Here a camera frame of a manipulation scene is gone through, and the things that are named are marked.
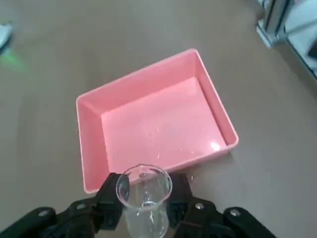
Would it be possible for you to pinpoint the aluminium frame post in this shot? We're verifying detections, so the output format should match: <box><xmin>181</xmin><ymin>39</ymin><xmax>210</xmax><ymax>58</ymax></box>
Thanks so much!
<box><xmin>256</xmin><ymin>0</ymin><xmax>295</xmax><ymax>49</ymax></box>

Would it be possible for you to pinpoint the pink plastic container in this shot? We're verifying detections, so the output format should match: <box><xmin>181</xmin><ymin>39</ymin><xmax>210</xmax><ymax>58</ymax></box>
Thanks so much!
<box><xmin>75</xmin><ymin>48</ymin><xmax>240</xmax><ymax>194</ymax></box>

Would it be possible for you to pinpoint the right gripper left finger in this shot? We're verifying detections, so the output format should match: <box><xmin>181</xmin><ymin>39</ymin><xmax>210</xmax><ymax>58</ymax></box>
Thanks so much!
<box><xmin>0</xmin><ymin>173</ymin><xmax>123</xmax><ymax>238</ymax></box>

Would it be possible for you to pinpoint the small glass beaker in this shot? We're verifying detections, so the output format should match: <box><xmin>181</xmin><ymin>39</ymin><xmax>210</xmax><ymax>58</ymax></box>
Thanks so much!
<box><xmin>115</xmin><ymin>163</ymin><xmax>173</xmax><ymax>238</ymax></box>

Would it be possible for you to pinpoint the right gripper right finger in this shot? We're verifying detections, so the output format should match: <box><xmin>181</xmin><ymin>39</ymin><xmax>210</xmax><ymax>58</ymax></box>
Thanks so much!
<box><xmin>167</xmin><ymin>173</ymin><xmax>278</xmax><ymax>238</ymax></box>

